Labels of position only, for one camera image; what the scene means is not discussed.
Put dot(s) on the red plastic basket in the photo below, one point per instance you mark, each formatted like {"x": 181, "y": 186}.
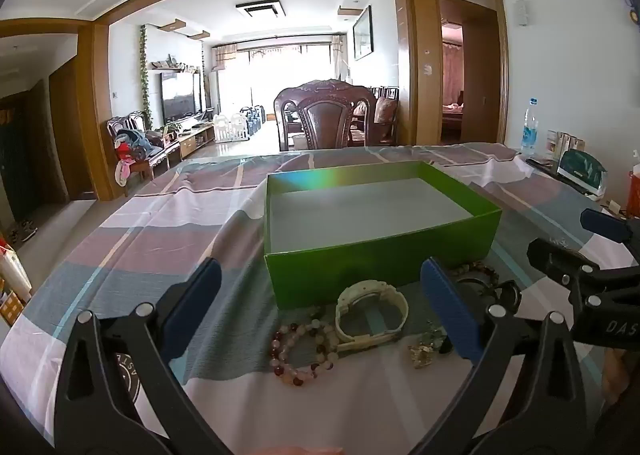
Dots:
{"x": 636, "y": 192}

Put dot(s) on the white wall box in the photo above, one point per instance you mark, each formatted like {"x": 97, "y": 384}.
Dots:
{"x": 522, "y": 13}

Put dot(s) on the wooden chair with cushion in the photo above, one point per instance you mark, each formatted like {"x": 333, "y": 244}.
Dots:
{"x": 385, "y": 115}

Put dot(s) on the flat screen television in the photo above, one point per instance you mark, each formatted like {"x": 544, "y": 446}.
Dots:
{"x": 177, "y": 95}

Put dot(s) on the striped tablecloth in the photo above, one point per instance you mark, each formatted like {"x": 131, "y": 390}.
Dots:
{"x": 150, "y": 235}

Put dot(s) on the gold and green jewelry piece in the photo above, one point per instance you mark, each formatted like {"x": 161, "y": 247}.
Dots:
{"x": 422, "y": 352}

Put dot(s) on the green ivy garland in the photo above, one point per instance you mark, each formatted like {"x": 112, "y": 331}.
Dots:
{"x": 145, "y": 80}

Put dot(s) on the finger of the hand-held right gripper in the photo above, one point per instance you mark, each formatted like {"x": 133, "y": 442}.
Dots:
{"x": 555, "y": 257}
{"x": 605, "y": 225}

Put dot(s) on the plastic water bottle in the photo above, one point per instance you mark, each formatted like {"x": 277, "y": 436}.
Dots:
{"x": 530, "y": 135}

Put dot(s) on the pile of clothes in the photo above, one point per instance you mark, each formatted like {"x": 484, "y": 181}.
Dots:
{"x": 132, "y": 142}

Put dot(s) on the white baby fence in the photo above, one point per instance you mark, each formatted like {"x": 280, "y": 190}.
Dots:
{"x": 240, "y": 125}

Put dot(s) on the black wristwatch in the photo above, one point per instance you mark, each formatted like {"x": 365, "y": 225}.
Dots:
{"x": 510, "y": 295}

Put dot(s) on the wooden television cabinet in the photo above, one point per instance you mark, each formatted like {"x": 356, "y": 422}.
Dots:
{"x": 192, "y": 140}

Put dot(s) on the carved wooden dining chair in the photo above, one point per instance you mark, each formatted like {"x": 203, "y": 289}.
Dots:
{"x": 325, "y": 120}

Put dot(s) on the green tissue pack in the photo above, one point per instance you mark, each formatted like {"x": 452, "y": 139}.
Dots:
{"x": 580, "y": 172}

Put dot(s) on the bed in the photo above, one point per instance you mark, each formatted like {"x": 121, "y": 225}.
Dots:
{"x": 452, "y": 117}

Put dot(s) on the pair of shoes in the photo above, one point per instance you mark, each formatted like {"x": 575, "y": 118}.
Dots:
{"x": 22, "y": 231}

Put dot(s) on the cardboard boxes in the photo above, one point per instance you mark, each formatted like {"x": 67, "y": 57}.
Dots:
{"x": 12, "y": 285}

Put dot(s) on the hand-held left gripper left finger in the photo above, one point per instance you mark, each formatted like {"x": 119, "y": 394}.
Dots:
{"x": 192, "y": 315}

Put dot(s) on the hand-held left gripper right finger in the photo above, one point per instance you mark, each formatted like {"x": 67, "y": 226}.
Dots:
{"x": 450, "y": 315}

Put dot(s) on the small white cartons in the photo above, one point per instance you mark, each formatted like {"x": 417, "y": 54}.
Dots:
{"x": 562, "y": 142}

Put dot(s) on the green cardboard box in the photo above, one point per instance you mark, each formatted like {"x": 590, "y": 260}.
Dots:
{"x": 380, "y": 265}

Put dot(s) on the framed wall picture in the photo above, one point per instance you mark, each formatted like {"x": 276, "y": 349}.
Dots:
{"x": 363, "y": 32}

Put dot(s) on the rectangular ceiling lamp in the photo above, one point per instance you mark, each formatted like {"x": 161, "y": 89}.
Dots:
{"x": 260, "y": 8}

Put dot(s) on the cream wristwatch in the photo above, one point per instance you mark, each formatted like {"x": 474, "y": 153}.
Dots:
{"x": 345, "y": 315}

